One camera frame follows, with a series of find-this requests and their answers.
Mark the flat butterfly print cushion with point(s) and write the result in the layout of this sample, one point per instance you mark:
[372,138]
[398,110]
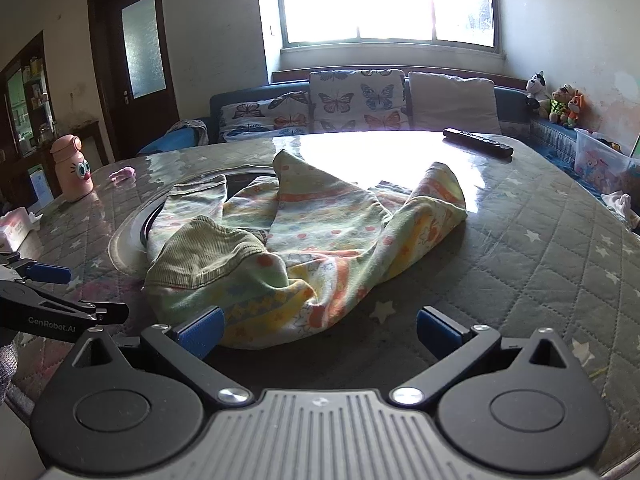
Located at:
[260,115]

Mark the dark blue sofa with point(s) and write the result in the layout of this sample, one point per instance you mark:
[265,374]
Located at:
[250,97]

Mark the dark wooden door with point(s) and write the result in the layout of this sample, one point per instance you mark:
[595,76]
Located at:
[115,110]

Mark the white rectangular box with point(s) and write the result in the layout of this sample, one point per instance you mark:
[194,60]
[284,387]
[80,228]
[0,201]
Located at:
[40,182]

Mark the grey striped garment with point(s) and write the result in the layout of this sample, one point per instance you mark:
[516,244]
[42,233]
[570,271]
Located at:
[192,130]

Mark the plain beige cushion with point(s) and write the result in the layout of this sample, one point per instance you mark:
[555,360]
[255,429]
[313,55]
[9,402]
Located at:
[450,102]

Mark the black remote control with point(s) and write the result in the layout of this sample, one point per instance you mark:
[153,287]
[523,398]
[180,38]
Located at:
[475,141]

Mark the dark wooden display cabinet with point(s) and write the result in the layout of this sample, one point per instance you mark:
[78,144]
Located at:
[30,110]

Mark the large bright window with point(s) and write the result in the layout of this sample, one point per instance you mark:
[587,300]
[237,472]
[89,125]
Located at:
[375,0]

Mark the black and white plush toy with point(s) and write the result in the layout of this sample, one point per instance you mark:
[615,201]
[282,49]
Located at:
[537,90]

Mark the patterned pastel baby cardigan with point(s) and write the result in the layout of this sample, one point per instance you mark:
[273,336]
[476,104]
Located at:
[320,230]

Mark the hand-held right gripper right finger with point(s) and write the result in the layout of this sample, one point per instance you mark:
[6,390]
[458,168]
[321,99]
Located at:
[437,332]

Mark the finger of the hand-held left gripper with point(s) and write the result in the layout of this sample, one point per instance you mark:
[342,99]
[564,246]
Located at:
[47,274]
[110,314]

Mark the white crumpled cloth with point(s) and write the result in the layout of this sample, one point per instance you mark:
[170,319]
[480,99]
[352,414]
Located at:
[622,207]

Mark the clear plastic storage box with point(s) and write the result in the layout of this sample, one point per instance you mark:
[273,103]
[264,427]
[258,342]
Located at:
[600,165]

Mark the white tissue box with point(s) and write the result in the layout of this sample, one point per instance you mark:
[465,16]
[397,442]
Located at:
[15,227]

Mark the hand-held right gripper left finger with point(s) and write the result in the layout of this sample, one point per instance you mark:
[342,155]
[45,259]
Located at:
[202,332]

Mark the round recessed table cooker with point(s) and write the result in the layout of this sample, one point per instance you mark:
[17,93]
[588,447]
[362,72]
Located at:
[127,245]

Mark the small pink cloth item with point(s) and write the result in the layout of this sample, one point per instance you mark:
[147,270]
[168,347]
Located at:
[124,174]

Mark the plush bear in green vest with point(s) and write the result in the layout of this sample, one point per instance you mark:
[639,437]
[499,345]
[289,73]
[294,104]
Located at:
[559,105]

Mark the pink cartoon water bottle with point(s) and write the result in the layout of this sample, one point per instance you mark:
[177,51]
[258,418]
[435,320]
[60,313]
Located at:
[72,170]

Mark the blue cloth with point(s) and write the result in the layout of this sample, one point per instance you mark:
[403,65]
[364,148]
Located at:
[160,142]

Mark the orange plush toy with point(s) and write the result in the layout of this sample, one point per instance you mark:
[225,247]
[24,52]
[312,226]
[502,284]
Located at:
[575,107]

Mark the upright butterfly print cushion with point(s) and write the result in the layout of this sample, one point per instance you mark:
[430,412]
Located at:
[350,100]

